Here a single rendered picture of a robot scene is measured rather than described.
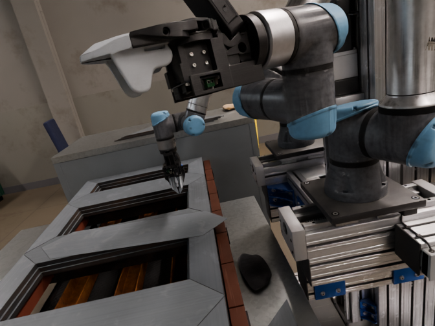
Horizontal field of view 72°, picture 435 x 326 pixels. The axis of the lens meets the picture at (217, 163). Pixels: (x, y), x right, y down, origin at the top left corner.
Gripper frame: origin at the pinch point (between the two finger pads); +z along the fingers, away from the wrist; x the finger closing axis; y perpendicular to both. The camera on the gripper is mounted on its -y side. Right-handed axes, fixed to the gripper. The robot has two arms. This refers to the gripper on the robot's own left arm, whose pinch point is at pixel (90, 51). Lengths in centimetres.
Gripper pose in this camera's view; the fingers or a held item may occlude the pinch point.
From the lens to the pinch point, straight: 35.7
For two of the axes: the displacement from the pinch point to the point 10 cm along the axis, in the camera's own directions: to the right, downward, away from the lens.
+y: 2.5, 9.5, 2.0
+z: -8.5, 3.2, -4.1
